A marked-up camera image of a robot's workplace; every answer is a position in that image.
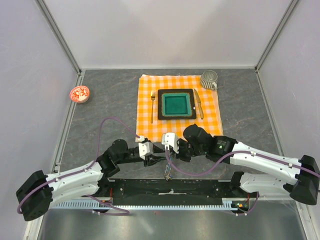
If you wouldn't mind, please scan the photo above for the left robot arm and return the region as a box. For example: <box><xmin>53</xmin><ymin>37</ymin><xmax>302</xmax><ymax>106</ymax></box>
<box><xmin>15</xmin><ymin>139</ymin><xmax>164</xmax><ymax>222</ymax></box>

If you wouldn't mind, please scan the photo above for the black teal square plate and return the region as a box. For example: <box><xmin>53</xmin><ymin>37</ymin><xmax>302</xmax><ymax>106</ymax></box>
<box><xmin>157</xmin><ymin>88</ymin><xmax>197</xmax><ymax>121</ymax></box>

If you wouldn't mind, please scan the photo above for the white cable duct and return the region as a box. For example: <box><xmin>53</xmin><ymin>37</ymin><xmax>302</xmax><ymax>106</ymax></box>
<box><xmin>53</xmin><ymin>198</ymin><xmax>238</xmax><ymax>211</ymax></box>

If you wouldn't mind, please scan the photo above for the striped mug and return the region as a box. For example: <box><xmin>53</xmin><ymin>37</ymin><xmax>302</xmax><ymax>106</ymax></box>
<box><xmin>200</xmin><ymin>70</ymin><xmax>218</xmax><ymax>91</ymax></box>

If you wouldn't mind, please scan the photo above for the gold fork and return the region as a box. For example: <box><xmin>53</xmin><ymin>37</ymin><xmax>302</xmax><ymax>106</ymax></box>
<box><xmin>150</xmin><ymin>91</ymin><xmax>156</xmax><ymax>124</ymax></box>

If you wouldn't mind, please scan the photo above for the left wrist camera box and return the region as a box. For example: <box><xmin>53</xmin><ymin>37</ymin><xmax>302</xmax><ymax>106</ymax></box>
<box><xmin>136</xmin><ymin>135</ymin><xmax>154</xmax><ymax>160</ymax></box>

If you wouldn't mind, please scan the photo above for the red white patterned bowl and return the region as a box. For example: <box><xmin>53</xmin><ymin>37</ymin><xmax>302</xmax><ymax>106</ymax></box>
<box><xmin>69</xmin><ymin>85</ymin><xmax>90</xmax><ymax>104</ymax></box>

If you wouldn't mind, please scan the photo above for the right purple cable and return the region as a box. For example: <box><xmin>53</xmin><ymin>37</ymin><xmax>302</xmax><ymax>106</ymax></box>
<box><xmin>165</xmin><ymin>147</ymin><xmax>320</xmax><ymax>217</ymax></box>

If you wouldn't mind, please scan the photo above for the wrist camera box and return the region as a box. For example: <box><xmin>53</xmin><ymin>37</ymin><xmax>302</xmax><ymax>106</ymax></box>
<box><xmin>136</xmin><ymin>135</ymin><xmax>154</xmax><ymax>160</ymax></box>
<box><xmin>161</xmin><ymin>132</ymin><xmax>179</xmax><ymax>154</ymax></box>

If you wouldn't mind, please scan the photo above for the gold knife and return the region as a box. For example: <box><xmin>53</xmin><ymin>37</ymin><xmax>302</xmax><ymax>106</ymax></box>
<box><xmin>193</xmin><ymin>89</ymin><xmax>204</xmax><ymax>120</ymax></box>

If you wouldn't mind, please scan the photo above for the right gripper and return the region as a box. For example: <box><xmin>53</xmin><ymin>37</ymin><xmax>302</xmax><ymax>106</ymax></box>
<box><xmin>169</xmin><ymin>138</ymin><xmax>206</xmax><ymax>163</ymax></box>

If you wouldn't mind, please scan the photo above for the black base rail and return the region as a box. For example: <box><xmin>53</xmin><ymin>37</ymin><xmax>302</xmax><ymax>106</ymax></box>
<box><xmin>109</xmin><ymin>179</ymin><xmax>237</xmax><ymax>205</ymax></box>

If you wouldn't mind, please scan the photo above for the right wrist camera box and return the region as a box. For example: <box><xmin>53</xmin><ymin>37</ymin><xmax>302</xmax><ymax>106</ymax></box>
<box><xmin>161</xmin><ymin>132</ymin><xmax>179</xmax><ymax>154</ymax></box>

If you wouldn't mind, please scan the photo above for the orange checkered cloth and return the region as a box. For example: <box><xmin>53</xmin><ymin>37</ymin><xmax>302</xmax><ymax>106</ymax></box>
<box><xmin>136</xmin><ymin>74</ymin><xmax>223</xmax><ymax>142</ymax></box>

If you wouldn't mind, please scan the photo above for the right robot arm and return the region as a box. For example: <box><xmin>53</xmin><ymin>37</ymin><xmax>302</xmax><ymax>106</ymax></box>
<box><xmin>162</xmin><ymin>124</ymin><xmax>320</xmax><ymax>206</ymax></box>

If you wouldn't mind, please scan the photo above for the large keyring organiser with rings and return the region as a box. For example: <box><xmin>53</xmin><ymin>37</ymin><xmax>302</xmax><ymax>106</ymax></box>
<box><xmin>163</xmin><ymin>162</ymin><xmax>173</xmax><ymax>181</ymax></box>

